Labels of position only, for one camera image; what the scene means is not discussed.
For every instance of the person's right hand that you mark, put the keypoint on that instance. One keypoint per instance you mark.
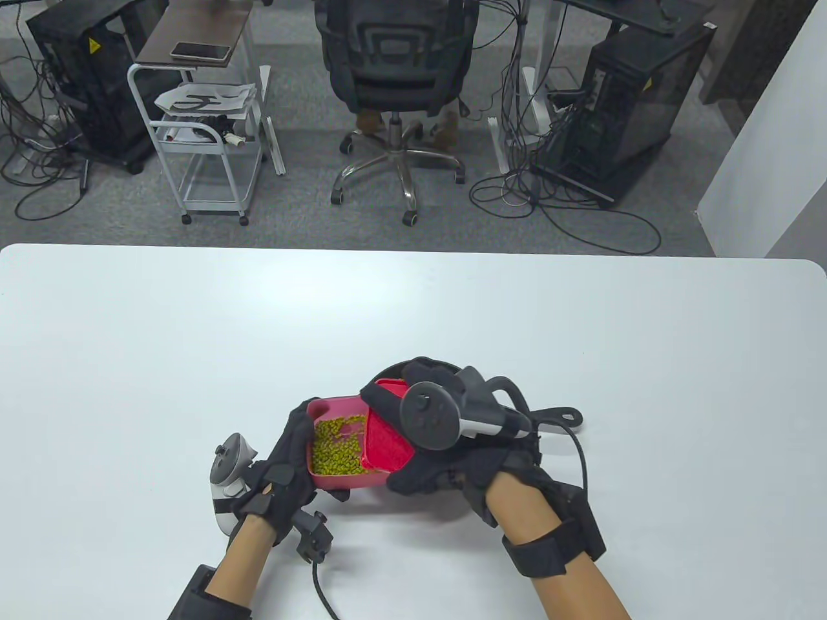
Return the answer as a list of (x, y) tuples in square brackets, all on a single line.
[(478, 471)]

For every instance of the person's left hand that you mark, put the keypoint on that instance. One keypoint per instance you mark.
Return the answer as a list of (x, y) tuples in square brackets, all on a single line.
[(271, 478)]

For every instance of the person's left thumb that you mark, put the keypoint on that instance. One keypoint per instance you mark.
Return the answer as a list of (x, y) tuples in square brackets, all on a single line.
[(334, 495)]

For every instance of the person's right thumb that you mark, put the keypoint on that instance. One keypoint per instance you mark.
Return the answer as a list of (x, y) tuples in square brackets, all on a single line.
[(420, 475)]

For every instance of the red plastic box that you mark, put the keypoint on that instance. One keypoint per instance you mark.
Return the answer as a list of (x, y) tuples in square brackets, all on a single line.
[(345, 481)]

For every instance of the person's left forearm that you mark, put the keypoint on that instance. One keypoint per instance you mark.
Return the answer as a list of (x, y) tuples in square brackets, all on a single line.
[(236, 565)]

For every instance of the person's right forearm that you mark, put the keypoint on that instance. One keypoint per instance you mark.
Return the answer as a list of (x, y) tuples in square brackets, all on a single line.
[(549, 581)]

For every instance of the pile of green beans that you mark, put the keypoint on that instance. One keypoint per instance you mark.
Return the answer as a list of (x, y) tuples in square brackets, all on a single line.
[(336, 445)]

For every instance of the grey and white right controller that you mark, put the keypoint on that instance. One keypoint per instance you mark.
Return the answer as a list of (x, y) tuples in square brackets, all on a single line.
[(439, 413)]

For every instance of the white and grey left controller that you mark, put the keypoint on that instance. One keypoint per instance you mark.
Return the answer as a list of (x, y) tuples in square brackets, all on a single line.
[(226, 471)]

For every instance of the black cast iron skillet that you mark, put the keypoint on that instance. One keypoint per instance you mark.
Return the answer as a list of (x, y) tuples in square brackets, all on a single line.
[(561, 417)]

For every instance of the white desk leg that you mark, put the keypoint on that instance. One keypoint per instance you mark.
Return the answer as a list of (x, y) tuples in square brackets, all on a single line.
[(517, 90), (271, 123)]

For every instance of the white device on cart shelf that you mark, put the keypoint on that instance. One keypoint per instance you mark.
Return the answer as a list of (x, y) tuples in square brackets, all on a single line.
[(194, 132)]

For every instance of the white printed paper bag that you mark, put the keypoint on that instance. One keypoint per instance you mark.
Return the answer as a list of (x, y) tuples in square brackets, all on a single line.
[(207, 100)]

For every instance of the black office chair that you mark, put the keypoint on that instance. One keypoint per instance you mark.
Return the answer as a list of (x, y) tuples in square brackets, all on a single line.
[(394, 58)]

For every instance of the black computer tower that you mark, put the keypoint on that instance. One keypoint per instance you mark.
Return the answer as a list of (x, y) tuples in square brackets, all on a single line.
[(639, 110), (97, 84)]

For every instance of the black smartphone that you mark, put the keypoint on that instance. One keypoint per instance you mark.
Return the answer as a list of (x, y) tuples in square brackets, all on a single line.
[(201, 51)]

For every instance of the white cart with wooden top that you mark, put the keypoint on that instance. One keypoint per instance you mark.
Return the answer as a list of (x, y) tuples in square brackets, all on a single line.
[(194, 26)]

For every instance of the black desk top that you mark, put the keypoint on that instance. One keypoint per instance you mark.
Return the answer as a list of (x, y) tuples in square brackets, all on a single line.
[(639, 11)]

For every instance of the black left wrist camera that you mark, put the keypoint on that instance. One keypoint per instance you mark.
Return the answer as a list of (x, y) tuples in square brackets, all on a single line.
[(313, 533)]

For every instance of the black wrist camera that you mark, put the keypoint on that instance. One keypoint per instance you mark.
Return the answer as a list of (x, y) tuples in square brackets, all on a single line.
[(313, 533), (578, 510)]

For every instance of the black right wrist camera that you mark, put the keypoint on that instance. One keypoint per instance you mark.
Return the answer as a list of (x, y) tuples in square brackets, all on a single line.
[(578, 510)]

